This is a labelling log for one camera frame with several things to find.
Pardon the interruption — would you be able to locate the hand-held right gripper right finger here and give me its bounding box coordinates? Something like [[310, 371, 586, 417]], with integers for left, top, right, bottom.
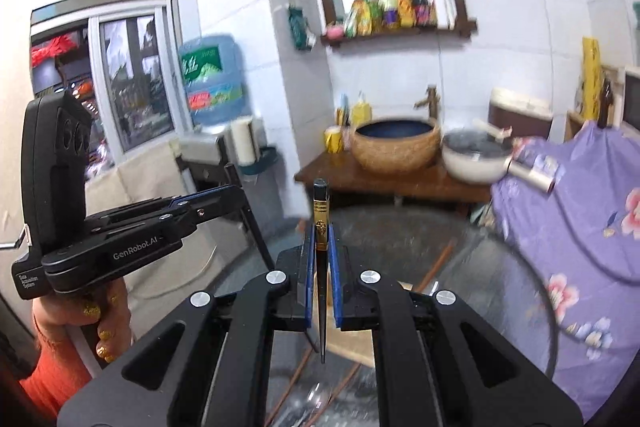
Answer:
[[329, 223, 584, 427]]

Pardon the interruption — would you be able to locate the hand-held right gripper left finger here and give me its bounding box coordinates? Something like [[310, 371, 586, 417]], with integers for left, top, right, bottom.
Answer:
[[57, 223, 317, 427]]

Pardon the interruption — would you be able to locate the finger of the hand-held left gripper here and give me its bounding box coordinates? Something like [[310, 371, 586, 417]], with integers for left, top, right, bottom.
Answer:
[[85, 184, 243, 233], [100, 193, 247, 240]]

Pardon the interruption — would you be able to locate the dark chopstick with gold band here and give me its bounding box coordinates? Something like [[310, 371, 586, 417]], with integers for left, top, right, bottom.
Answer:
[[312, 178, 331, 365]]

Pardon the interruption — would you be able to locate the pile of brown wooden chopsticks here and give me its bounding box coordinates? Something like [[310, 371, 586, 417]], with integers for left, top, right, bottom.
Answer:
[[264, 239, 457, 427]]

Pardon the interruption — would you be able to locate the person's left forearm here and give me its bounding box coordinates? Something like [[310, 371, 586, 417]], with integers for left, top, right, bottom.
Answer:
[[19, 311, 95, 422]]

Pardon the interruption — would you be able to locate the person's left hand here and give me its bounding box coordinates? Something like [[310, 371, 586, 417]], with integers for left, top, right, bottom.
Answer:
[[32, 279, 132, 366]]

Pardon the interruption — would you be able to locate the white water dispenser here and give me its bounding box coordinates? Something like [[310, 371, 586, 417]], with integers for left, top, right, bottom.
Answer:
[[177, 131, 237, 188]]

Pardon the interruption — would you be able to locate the beige cloth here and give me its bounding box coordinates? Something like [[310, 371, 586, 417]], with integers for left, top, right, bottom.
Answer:
[[84, 141, 202, 304]]

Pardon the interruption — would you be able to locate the white paper cup tube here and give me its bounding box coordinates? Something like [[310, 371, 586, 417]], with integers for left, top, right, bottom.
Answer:
[[227, 116, 261, 168]]

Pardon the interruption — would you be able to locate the dark wooden counter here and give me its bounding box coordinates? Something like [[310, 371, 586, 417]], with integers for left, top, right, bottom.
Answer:
[[293, 151, 494, 208]]

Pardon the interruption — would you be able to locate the red artificial flower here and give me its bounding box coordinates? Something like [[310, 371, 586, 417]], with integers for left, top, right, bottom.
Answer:
[[30, 34, 84, 68]]

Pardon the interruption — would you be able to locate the blue water jug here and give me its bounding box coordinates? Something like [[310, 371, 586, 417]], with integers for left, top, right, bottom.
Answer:
[[178, 34, 251, 126]]

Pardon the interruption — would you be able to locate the round ceramic wash basin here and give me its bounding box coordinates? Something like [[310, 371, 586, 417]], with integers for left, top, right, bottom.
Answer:
[[349, 116, 442, 174]]

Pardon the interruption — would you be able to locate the yellow soap dispenser bottle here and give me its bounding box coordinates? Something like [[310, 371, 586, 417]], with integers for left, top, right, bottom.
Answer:
[[351, 91, 374, 128]]

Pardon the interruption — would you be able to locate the white pot with glass lid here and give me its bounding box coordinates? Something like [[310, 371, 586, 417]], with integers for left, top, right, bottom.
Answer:
[[440, 129, 557, 194]]

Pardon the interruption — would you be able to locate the green hanging packet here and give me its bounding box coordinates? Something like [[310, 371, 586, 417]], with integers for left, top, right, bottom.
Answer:
[[287, 1, 316, 52]]

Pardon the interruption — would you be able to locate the bronze faucet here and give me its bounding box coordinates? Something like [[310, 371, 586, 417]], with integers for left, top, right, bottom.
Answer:
[[413, 84, 441, 120]]

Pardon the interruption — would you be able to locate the white ladle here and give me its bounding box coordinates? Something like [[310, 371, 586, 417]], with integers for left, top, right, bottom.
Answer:
[[472, 119, 514, 140]]

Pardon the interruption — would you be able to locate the brown and white rice cooker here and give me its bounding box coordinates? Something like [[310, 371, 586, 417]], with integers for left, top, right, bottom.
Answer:
[[487, 87, 554, 140]]

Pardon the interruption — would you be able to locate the purple floral cloth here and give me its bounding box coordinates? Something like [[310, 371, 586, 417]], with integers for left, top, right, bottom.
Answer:
[[489, 121, 640, 423]]

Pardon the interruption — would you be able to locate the row of condiment bottles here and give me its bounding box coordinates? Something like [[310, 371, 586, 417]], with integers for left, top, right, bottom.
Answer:
[[344, 0, 439, 39]]

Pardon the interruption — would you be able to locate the brown glass bottle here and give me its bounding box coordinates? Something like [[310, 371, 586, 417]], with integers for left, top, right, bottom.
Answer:
[[597, 76, 615, 128]]

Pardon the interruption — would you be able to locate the yellow roll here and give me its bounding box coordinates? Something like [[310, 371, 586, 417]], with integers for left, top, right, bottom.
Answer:
[[581, 36, 601, 120]]

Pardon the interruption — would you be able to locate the white microwave oven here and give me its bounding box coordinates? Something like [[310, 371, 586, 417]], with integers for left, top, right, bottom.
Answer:
[[622, 65, 640, 133]]

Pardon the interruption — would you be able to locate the blue wall cup holder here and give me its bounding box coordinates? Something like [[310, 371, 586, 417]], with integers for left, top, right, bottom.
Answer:
[[240, 146, 279, 176]]

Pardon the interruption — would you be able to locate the sliding window with metal frame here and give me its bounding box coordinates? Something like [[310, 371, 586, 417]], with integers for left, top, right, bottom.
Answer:
[[29, 0, 182, 168]]

